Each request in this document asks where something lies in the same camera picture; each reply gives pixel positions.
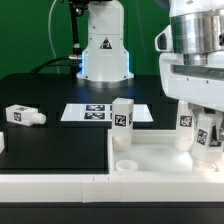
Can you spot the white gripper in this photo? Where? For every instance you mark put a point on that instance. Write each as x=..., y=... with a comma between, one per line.
x=200, y=86

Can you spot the white square tabletop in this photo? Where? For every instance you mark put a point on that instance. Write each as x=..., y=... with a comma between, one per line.
x=150, y=151

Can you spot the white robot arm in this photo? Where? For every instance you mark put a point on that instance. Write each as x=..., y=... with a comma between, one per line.
x=191, y=51

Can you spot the white marker base sheet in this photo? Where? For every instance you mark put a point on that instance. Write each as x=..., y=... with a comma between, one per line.
x=101, y=112

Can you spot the white front fence bar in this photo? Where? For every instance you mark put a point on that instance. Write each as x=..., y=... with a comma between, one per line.
x=138, y=187

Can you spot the white left fence piece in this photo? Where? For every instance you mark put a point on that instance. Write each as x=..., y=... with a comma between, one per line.
x=2, y=145

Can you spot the black camera pole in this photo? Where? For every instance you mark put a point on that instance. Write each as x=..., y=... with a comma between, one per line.
x=77, y=8

